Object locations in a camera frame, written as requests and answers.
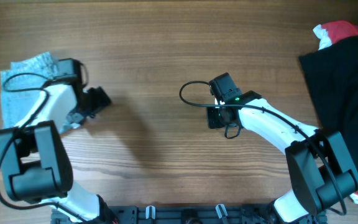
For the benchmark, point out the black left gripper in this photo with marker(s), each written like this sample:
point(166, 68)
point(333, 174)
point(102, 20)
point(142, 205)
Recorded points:
point(96, 100)

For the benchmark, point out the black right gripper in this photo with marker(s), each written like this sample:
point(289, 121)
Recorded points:
point(214, 117)

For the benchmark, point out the light blue denim shorts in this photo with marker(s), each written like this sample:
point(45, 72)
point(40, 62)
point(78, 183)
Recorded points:
point(28, 73)

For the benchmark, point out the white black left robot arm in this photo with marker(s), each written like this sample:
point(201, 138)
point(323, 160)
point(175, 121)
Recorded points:
point(35, 170)

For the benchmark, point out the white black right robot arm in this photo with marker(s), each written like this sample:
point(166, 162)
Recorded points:
point(322, 171)

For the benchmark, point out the black garment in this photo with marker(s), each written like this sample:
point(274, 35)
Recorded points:
point(331, 75)

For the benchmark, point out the red and white garment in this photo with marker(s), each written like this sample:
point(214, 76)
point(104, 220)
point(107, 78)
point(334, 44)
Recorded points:
point(332, 32)

